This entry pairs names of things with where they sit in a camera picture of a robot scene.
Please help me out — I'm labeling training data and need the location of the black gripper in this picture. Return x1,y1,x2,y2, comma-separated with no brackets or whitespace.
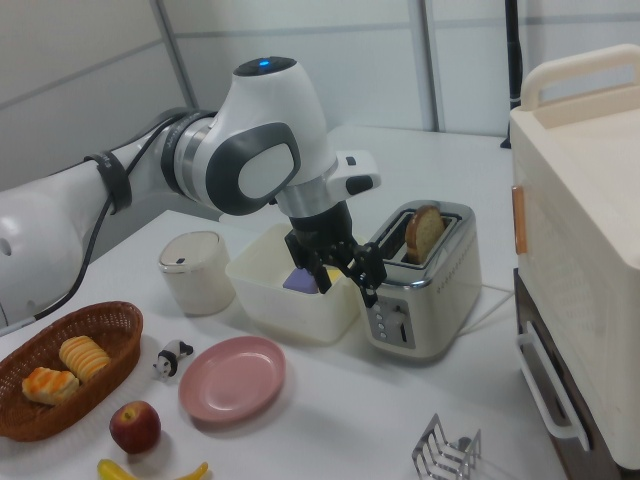
284,198,388,309

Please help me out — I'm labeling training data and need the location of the cream and chrome toaster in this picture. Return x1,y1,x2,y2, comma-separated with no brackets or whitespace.
355,200,484,367

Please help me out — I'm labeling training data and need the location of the purple sponge block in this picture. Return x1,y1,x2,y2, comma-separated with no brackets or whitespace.
282,267,321,296

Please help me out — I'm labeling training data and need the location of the white plastic tub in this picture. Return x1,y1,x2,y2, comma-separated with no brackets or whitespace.
224,222,362,346

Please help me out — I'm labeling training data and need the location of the toasted bread slice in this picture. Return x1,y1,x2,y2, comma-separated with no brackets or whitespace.
403,203,446,266

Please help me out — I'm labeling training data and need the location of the cream mini trash can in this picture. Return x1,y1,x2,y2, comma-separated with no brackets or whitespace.
158,230,237,316

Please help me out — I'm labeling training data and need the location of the pink plate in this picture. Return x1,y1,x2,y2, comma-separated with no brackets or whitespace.
178,335,287,423

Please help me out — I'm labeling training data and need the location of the panda figurine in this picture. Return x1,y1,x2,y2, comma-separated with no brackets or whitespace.
153,339,195,380

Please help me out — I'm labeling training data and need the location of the metal toast rack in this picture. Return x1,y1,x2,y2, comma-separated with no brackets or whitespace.
411,413,483,480

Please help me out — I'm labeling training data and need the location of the brown wicker basket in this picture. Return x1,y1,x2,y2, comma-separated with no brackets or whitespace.
0,300,145,443

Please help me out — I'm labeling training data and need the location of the cream storage cabinet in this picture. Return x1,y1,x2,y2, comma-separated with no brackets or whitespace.
508,43,640,471

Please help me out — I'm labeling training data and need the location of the red apple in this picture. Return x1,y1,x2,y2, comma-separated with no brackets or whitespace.
109,400,162,455

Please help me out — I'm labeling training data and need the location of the brown oven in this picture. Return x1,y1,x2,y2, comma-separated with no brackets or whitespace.
513,267,621,480

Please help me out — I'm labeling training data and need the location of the striped yellow bread roll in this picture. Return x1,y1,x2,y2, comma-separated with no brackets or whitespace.
58,335,112,384

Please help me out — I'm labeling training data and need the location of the black pole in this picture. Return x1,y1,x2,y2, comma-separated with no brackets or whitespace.
501,0,524,149

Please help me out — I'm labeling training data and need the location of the yellow banana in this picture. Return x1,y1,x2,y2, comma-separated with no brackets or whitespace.
96,458,209,480

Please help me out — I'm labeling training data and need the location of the orange glazed pastry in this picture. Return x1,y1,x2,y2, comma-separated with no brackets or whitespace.
21,367,81,406

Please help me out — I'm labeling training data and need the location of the white toaster power cord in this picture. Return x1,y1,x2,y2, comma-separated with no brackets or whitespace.
459,283,517,336

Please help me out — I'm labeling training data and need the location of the orange cabinet handle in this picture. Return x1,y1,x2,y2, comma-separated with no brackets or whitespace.
510,184,528,255

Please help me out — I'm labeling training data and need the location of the white oven door handle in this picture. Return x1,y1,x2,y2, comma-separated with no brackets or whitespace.
515,319,591,451

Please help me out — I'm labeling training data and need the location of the black cable strap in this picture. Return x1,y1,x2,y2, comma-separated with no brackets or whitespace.
83,151,134,216

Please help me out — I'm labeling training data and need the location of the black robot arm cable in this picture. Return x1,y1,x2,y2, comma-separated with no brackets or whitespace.
14,117,176,326

